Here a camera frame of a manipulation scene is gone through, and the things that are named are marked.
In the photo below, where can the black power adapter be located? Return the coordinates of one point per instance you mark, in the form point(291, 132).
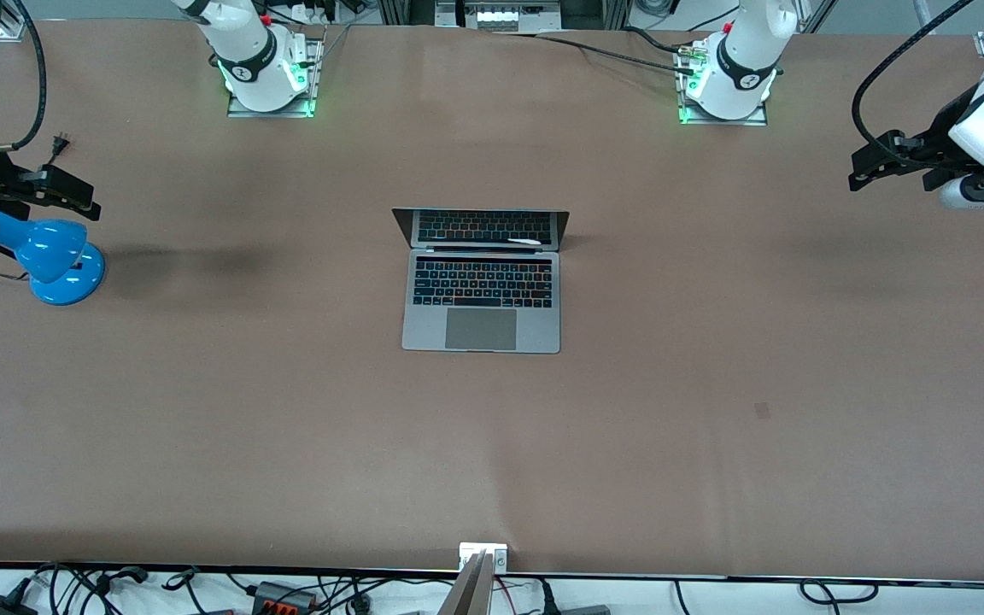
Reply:
point(1, 606)

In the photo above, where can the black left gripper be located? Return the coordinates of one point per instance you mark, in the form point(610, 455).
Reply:
point(941, 134)

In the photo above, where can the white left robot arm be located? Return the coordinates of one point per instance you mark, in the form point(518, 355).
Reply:
point(744, 60)

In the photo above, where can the grey laptop with black keyboard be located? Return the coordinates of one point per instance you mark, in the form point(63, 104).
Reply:
point(481, 329)

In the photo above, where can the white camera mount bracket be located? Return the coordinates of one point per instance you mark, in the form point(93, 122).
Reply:
point(468, 551)

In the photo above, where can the grey flat box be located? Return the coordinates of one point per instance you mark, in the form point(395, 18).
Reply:
point(586, 610)

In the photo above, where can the white terminal block unit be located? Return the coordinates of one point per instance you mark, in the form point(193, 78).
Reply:
point(500, 15)

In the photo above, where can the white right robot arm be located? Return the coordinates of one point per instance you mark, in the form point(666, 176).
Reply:
point(244, 43)

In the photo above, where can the white power strip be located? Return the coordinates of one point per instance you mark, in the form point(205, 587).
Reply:
point(311, 14)

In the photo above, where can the aluminium profile bar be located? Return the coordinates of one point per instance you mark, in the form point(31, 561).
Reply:
point(471, 594)

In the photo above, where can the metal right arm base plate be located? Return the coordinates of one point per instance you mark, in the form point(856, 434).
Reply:
point(314, 77)

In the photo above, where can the black orange connector box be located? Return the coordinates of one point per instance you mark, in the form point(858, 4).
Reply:
point(274, 592)

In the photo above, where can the blue desk lamp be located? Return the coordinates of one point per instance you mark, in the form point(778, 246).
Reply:
point(61, 265)

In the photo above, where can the black power plug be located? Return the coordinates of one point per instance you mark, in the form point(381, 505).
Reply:
point(547, 602)

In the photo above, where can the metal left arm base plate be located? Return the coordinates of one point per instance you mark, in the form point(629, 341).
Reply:
point(761, 120)

